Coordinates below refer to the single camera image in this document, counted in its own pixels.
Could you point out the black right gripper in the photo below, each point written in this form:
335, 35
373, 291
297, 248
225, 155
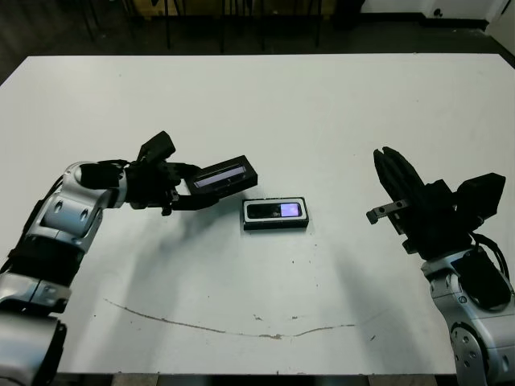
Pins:
434, 225

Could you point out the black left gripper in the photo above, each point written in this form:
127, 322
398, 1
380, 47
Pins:
151, 187

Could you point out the black box lid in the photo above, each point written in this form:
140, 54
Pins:
227, 177

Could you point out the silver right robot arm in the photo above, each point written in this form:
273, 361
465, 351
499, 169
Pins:
475, 321

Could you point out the black box base white insert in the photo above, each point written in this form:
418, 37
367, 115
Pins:
275, 224

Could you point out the small black round knob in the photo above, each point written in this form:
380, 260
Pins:
437, 12

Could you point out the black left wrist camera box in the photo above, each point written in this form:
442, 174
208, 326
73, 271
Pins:
157, 146

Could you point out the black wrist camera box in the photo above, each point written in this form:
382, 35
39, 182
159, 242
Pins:
157, 146
480, 197

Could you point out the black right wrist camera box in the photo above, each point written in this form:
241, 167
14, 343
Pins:
480, 197

